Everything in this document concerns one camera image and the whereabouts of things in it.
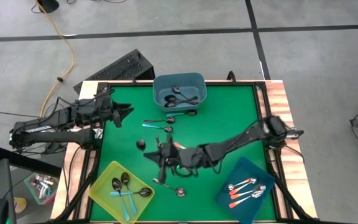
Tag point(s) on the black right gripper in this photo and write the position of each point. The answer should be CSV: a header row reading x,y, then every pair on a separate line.
x,y
188,158

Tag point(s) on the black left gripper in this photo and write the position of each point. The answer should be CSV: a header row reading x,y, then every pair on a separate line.
x,y
106,110

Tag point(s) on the dark steel spoon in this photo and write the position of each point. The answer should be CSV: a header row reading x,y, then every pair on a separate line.
x,y
175,89
169,104
169,98
170,120
180,192
158,140

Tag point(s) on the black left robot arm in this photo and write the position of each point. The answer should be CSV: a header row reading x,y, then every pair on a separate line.
x,y
57,137

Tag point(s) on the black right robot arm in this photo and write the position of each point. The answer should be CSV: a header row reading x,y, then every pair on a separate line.
x,y
235,141

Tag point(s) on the black perforated computer case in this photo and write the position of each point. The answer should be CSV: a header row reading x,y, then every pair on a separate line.
x,y
126,67

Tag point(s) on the yellow-green plastic tray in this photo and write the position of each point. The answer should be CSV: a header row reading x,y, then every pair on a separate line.
x,y
101,193

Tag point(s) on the grey-blue plastic bin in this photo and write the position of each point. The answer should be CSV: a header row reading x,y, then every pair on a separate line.
x,y
197,81

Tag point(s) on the green table mat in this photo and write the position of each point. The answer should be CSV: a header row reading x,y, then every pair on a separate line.
x,y
228,109

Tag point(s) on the blue plastic tray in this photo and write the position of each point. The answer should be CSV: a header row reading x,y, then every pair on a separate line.
x,y
247,211

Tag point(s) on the black desk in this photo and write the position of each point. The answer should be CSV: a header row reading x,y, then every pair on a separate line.
x,y
26,160

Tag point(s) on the teal bin with small items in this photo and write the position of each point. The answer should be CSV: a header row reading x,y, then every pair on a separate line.
x,y
42,186

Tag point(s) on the black round stand base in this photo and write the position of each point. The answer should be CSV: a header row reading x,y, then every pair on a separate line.
x,y
48,4

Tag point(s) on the yellow tape roll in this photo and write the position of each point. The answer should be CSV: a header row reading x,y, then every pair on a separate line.
x,y
20,205

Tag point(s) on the grey usb hub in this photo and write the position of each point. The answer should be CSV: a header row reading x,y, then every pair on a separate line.
x,y
294,133

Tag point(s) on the white metal bracket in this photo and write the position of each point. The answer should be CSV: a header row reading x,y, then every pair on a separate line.
x,y
98,133

